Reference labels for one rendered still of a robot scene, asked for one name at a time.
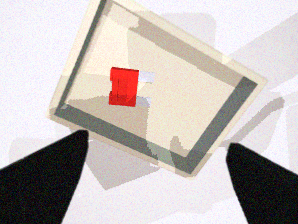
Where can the beige shallow tray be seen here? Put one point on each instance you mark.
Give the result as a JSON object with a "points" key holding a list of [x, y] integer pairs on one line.
{"points": [[198, 93]]}

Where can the red blade fuse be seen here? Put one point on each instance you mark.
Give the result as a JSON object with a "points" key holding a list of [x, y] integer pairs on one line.
{"points": [[124, 87]]}

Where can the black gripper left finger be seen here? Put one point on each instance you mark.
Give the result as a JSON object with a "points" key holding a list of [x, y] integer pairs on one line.
{"points": [[38, 189]]}

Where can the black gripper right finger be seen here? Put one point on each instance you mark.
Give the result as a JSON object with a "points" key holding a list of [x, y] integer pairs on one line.
{"points": [[266, 191]]}

